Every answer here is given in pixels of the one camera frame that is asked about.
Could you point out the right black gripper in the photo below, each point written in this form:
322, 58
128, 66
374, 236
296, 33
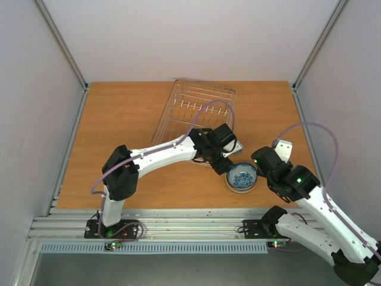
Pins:
280, 189

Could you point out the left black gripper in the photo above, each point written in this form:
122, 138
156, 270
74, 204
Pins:
221, 169

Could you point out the blue floral bowl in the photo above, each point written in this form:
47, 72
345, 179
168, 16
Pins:
242, 177

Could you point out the red patterned bowl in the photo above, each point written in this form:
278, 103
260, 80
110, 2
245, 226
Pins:
235, 188

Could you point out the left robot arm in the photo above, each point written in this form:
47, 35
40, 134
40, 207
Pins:
121, 172

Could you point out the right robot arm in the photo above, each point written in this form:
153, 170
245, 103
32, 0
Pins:
354, 255

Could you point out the right circuit board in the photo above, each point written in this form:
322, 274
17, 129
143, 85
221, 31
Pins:
277, 244

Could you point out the circuit board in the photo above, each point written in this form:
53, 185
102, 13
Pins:
112, 246
277, 244

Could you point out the left circuit board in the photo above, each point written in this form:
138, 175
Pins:
112, 246

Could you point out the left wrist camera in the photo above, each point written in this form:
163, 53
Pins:
232, 148

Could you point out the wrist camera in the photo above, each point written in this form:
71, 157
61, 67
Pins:
232, 148
283, 149

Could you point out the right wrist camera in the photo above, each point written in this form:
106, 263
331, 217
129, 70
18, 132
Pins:
283, 149

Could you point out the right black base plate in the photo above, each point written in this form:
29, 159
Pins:
254, 229

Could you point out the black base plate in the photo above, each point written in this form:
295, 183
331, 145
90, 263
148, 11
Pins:
254, 229
127, 229

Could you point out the wire dish rack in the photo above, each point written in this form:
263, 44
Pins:
193, 102

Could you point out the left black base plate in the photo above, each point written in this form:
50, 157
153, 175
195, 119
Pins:
127, 229

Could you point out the blue slotted cable duct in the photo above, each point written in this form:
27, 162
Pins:
157, 248

